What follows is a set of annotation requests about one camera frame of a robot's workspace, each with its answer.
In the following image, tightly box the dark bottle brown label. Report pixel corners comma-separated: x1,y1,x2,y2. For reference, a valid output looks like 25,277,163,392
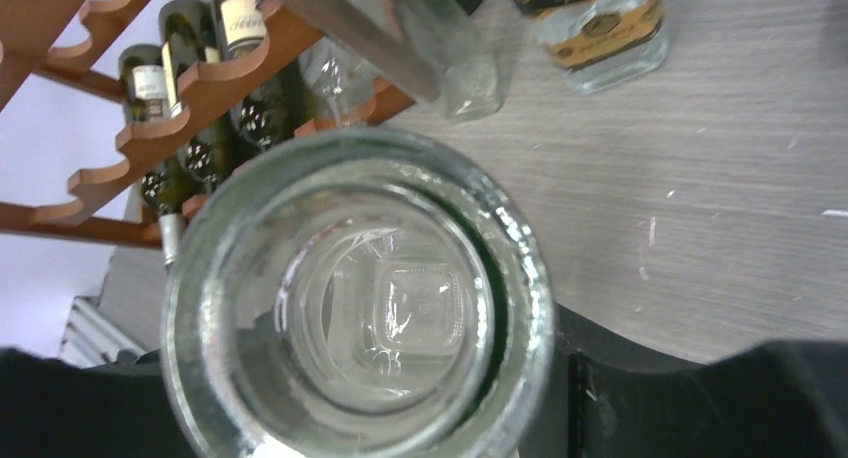
118,44,199,271

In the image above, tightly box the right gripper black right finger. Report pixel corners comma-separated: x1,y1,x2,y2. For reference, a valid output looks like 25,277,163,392
518,308,847,457

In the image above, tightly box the wooden wine rack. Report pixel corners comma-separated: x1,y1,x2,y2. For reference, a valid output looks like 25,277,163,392
0,0,442,250

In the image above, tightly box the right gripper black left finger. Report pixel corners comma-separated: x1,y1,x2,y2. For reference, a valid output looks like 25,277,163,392
1,348,195,457

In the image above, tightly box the clear bottle with dark cap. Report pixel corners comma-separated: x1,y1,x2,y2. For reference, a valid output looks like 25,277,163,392
512,0,670,95

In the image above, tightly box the small clear glass bottle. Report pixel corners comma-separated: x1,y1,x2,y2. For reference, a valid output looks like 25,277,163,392
345,0,505,122

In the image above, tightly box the aluminium frame rail front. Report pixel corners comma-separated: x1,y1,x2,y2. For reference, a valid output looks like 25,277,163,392
58,296,147,368

